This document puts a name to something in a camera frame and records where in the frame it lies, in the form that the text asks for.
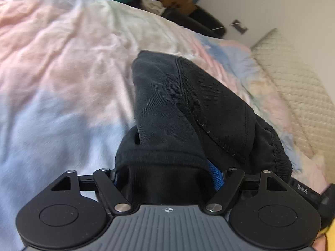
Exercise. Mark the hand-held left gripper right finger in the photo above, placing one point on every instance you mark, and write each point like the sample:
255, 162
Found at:
216, 177

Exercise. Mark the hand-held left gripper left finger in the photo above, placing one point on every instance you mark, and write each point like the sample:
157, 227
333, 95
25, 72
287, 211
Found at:
104, 185

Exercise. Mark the black pants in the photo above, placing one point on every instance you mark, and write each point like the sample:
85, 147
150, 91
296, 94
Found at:
178, 115

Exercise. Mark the cream quilted pillow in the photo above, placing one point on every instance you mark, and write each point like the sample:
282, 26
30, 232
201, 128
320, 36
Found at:
301, 83

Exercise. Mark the pastel tie-dye bedsheet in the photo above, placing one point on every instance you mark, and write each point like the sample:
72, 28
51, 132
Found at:
65, 70

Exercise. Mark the black armchair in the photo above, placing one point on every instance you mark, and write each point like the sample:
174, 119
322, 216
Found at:
201, 22

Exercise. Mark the brown paper bag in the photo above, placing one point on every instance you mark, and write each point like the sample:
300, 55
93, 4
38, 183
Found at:
179, 1

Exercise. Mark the white cloth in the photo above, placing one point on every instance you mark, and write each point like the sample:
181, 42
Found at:
151, 2

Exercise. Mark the wall socket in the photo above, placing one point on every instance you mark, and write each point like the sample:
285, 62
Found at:
240, 26

